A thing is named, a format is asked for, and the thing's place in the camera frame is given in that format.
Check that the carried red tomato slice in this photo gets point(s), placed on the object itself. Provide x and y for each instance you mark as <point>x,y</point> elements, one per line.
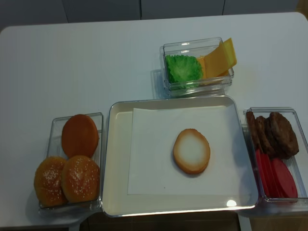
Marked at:
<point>269,177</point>

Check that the green lettuce leaf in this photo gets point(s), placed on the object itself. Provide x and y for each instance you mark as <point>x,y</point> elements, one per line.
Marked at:
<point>183,68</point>

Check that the clear lettuce cheese container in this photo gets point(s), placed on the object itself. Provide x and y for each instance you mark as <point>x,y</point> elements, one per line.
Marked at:
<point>195,48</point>

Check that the bottom bun on tray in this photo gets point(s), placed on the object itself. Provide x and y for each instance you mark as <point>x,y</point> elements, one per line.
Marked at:
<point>191,152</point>

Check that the white paper sheet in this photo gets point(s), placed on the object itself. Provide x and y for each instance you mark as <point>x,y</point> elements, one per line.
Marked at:
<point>152,169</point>

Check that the plain orange bun bottom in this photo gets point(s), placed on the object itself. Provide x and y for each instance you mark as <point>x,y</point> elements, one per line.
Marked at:
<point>80,136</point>

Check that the front orange cheese slice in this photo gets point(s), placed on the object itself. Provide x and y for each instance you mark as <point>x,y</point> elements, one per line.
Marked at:
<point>214,64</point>

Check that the silver metal tray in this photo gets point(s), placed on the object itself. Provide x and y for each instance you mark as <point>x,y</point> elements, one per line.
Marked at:
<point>116,200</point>

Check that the left brown meat patty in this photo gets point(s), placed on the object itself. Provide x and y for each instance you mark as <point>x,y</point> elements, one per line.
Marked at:
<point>253,131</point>

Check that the right sesame bun top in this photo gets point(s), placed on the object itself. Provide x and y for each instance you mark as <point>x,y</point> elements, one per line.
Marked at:
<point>80,179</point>

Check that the sesame bun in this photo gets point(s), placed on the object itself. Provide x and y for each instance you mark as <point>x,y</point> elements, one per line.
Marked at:
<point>80,179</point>
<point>47,182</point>

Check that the back yellow cheese slice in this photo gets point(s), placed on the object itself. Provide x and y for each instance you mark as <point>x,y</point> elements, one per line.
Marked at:
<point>230,52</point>

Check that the clear bun container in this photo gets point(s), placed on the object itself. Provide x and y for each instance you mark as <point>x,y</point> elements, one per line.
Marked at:
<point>55,149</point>

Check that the left red tomato slice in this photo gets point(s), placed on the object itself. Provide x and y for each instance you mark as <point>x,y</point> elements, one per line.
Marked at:
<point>262,173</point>

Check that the left sesame bun top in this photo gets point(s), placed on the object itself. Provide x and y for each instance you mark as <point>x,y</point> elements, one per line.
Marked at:
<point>47,182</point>

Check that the clear patty tomato container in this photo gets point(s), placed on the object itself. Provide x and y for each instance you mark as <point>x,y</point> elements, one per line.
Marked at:
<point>297,164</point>

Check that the front brown meat patty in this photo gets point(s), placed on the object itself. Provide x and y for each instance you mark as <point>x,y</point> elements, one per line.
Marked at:
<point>284,135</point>

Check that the front red tomato slice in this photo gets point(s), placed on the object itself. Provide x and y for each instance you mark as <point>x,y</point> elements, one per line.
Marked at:
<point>284,179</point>

